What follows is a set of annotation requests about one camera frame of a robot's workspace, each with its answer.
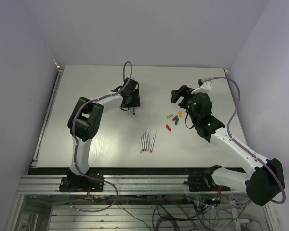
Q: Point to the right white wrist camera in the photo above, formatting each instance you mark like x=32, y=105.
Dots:
x=204, y=87

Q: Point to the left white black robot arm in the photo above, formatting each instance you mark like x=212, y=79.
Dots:
x=86, y=117

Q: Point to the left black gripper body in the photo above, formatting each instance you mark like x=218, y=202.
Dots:
x=135, y=100

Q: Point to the purple end white pen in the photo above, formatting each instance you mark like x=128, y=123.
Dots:
x=153, y=141

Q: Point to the light green end white pen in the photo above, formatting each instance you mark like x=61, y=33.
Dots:
x=142, y=141

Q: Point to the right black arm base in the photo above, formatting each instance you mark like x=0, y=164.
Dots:
x=200, y=180

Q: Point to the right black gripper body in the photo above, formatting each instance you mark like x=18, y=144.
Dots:
x=186, y=92

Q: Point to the yellow end white pen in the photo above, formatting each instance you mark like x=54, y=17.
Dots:
x=149, y=139

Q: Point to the aluminium rail frame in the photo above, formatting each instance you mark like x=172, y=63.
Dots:
x=126, y=185

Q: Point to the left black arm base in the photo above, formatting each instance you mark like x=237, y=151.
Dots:
x=79, y=183

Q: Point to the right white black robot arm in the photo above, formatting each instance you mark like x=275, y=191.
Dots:
x=262, y=178

